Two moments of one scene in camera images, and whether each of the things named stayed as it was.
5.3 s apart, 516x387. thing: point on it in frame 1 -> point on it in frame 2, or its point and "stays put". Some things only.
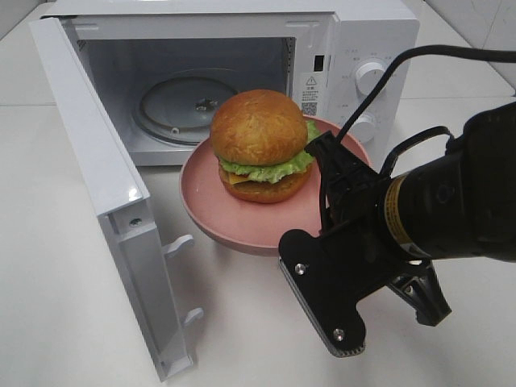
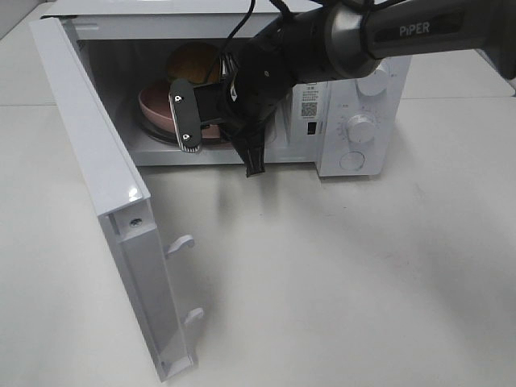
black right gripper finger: (420, 287) -> (251, 147)
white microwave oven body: (165, 67) stays put
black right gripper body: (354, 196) -> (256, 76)
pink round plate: (254, 224) -> (155, 104)
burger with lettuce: (261, 140) -> (197, 62)
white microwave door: (118, 193) stays put
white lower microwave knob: (364, 128) stays put
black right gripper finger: (329, 276) -> (185, 110)
